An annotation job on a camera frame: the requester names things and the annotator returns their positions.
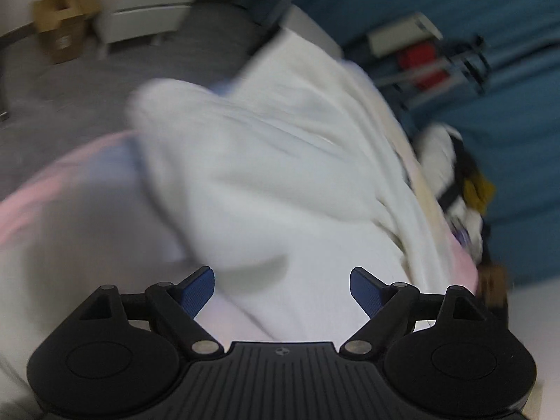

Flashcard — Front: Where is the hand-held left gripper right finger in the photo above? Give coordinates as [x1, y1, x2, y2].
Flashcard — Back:
[340, 267, 495, 359]

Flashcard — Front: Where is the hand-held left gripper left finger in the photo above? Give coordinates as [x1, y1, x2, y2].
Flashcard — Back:
[74, 266, 222, 359]

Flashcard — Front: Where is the brown paper bag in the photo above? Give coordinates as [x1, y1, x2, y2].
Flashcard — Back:
[477, 262, 511, 311]

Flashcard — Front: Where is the pastel rainbow blanket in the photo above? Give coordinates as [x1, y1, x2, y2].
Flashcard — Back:
[0, 131, 482, 420]

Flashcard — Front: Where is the mustard yellow garment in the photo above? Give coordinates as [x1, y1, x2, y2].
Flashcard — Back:
[461, 170, 498, 213]

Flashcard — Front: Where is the white crumpled garment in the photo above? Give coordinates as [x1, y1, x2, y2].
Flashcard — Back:
[415, 125, 464, 194]

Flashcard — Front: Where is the black garment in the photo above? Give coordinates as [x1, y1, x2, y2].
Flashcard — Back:
[437, 140, 478, 211]

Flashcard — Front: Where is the red cloth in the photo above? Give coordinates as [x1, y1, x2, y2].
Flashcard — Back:
[396, 43, 456, 91]

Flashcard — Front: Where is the garment steamer stand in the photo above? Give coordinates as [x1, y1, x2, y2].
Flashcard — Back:
[372, 35, 500, 111]

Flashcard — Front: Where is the black chair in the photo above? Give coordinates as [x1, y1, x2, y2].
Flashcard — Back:
[367, 12, 444, 58]

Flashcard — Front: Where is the white desk with drawers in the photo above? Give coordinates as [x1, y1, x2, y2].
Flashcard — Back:
[94, 0, 246, 47]

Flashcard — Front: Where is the cardboard box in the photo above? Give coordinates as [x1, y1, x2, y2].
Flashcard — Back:
[33, 0, 99, 65]

